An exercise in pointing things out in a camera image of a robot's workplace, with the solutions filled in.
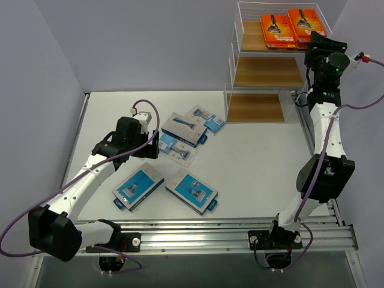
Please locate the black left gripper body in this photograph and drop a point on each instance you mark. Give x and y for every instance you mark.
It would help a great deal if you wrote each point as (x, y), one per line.
(149, 149)

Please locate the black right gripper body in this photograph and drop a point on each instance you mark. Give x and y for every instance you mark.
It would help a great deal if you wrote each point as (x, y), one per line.
(327, 45)

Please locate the orange Gillette box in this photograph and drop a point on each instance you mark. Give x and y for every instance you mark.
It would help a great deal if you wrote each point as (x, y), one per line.
(301, 45)
(303, 22)
(276, 31)

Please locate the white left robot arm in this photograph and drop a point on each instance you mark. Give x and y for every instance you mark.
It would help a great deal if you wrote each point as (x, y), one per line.
(53, 228)

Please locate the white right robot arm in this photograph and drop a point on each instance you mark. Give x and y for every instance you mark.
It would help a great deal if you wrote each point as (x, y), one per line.
(327, 172)

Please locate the clear blister razor pack left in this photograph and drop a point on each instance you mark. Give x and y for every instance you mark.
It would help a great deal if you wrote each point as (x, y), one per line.
(176, 150)

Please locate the clear blister razor pack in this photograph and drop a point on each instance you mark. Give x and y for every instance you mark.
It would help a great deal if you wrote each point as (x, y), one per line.
(176, 150)
(212, 122)

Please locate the grey blue Harry's box left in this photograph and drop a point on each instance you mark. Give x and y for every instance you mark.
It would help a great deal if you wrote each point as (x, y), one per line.
(132, 191)

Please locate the Harry's box upper white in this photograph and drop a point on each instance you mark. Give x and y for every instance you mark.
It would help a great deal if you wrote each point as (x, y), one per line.
(185, 130)

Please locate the clear blister razor pack top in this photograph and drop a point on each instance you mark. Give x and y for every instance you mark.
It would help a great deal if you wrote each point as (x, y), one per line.
(212, 122)

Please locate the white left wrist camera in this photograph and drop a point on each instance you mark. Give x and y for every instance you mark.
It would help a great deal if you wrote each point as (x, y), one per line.
(144, 119)

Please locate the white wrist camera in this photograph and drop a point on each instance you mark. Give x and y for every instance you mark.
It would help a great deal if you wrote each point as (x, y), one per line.
(144, 119)
(354, 61)

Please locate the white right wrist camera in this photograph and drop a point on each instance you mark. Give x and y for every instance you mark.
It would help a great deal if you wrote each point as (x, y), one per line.
(354, 61)

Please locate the white wire wooden shelf rack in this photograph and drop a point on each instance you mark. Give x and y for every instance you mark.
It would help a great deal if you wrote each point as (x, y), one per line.
(261, 81)

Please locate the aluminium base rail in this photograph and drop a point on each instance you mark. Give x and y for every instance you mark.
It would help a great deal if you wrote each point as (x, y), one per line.
(230, 235)

